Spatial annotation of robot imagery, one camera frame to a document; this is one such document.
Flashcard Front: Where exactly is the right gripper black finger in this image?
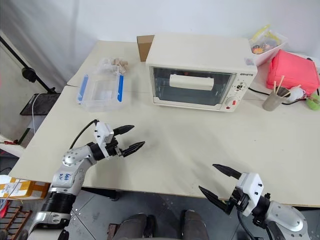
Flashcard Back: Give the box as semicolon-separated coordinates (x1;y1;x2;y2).
212;163;243;180
198;185;232;216

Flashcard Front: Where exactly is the green cup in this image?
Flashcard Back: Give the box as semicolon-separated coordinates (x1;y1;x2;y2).
306;93;320;111

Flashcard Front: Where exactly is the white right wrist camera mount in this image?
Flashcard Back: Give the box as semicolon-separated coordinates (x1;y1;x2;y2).
234;172;265;217

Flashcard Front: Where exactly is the brown cardboard box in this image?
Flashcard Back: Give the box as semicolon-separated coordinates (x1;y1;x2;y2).
136;34;156;63

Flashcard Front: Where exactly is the red slatted crate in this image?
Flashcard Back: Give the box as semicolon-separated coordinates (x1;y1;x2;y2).
0;199;33;234

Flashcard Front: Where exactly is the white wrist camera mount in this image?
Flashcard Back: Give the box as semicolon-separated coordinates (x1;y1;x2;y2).
234;172;265;217
93;121;118;160

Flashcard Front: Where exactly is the yellow plastic bag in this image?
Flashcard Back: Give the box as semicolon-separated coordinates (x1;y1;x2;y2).
250;24;271;43

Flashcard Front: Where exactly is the thin white cable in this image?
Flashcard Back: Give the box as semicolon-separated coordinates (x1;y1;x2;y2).
31;94;41;131

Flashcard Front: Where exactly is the white plush toy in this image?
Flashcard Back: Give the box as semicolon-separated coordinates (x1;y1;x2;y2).
286;84;307;103

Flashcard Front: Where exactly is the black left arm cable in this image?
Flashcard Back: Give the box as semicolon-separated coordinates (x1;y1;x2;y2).
69;119;100;150

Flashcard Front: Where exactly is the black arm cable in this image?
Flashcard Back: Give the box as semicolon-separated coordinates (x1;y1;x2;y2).
69;119;100;150
236;210;254;240

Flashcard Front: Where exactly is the cream toaster oven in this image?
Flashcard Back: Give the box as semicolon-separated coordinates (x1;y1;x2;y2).
145;33;259;113

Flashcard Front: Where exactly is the black stand tray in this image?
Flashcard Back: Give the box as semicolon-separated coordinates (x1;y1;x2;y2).
19;92;62;117

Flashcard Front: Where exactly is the white dial with red display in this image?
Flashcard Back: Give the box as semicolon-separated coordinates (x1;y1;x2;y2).
224;95;240;107

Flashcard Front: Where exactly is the grey cup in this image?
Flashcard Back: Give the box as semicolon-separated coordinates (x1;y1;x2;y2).
262;86;291;112

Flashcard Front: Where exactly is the black stand pole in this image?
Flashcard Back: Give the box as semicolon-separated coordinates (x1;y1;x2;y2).
0;34;57;95

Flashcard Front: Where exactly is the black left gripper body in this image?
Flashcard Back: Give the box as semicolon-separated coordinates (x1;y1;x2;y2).
106;138;126;158

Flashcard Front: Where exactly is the clear container with blue clips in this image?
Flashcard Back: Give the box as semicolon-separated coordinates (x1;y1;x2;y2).
75;73;125;114

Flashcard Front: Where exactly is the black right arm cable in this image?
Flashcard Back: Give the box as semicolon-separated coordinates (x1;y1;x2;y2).
236;210;254;240

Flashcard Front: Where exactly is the yellow cardboard box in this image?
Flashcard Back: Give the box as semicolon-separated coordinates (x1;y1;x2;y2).
0;174;51;200

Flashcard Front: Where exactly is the dark rounded shape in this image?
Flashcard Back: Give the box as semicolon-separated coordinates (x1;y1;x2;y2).
119;212;156;240
180;209;210;240

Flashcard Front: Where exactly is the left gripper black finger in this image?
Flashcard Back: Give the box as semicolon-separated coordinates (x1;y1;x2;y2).
112;124;136;137
121;140;146;158

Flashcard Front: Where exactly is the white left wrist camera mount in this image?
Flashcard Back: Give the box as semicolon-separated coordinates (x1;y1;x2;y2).
93;121;118;160

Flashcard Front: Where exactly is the red fabric box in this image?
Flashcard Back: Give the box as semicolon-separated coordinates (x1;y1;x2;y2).
265;49;320;95

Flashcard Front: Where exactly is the clear bin with snacks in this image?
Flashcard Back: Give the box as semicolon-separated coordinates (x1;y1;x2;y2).
248;29;289;67

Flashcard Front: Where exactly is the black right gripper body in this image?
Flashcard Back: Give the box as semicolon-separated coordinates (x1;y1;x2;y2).
226;187;251;213

